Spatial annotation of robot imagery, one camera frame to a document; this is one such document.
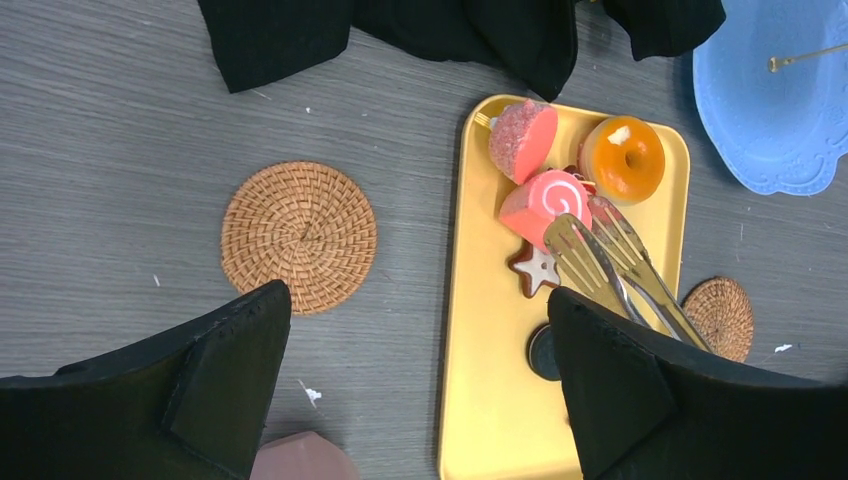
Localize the orange donut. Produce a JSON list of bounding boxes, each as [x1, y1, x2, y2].
[[577, 116, 666, 205]]

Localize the pink swirl roll cake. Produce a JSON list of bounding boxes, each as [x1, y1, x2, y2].
[[499, 169, 592, 253]]

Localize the brown star cookie left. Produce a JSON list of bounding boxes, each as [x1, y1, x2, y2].
[[507, 240, 561, 299]]

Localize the pink mug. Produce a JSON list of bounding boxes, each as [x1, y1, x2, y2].
[[249, 431, 361, 480]]

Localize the metal tongs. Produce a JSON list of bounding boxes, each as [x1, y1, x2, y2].
[[543, 195, 713, 352]]

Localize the blue three-tier cake stand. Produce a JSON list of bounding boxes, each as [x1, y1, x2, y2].
[[693, 0, 847, 196]]

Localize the left woven coaster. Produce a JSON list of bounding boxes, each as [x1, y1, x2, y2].
[[220, 161, 378, 315]]

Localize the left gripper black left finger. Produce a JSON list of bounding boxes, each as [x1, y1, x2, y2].
[[1, 280, 292, 479]]

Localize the red round cake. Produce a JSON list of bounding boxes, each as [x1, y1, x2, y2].
[[488, 100, 558, 185]]

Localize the black cloth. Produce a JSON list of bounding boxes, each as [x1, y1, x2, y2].
[[196, 0, 727, 103]]

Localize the woven coaster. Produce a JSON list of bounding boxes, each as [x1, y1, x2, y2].
[[220, 161, 378, 315], [683, 277, 755, 363]]

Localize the yellow tray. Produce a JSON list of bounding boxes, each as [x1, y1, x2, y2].
[[439, 94, 690, 479]]

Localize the black round cookie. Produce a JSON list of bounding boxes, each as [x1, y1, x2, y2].
[[526, 323, 561, 382]]

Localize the right woven coaster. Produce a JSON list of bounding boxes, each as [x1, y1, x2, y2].
[[683, 277, 755, 363]]

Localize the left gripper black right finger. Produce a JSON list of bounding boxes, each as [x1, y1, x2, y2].
[[547, 287, 847, 479]]

